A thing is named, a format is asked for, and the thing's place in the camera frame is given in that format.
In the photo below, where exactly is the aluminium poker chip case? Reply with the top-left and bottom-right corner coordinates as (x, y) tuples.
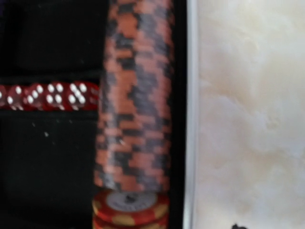
(0, 0), (187, 229)

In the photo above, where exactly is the chip row in case back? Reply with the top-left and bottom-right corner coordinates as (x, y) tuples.
(93, 0), (175, 228)

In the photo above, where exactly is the black dice row in case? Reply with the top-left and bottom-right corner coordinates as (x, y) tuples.
(0, 81), (99, 111)

